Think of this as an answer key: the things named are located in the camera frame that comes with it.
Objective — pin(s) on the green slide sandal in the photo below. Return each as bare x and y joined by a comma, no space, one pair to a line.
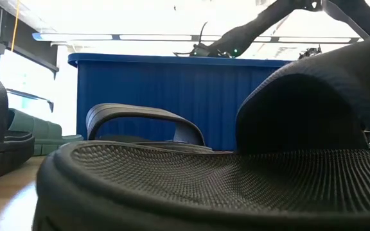
37,128

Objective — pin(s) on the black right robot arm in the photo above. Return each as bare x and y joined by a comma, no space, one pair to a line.
243,35

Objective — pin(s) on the blue plastic bin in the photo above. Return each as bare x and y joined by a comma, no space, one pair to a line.
140,86

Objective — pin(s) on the long ceiling light bar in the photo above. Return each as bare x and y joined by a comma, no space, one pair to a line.
75,37

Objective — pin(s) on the dark overhead beam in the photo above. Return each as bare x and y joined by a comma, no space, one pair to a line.
27,48

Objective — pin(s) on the dark window frame rail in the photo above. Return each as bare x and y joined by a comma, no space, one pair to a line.
27,95

